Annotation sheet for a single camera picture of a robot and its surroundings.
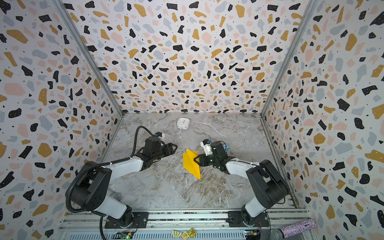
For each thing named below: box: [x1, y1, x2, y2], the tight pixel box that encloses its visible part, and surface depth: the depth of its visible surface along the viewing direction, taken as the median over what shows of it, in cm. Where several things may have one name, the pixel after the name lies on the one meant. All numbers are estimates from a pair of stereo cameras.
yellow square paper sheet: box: [183, 148, 201, 180], surface depth 95 cm
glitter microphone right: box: [269, 219, 317, 240], surface depth 70 cm
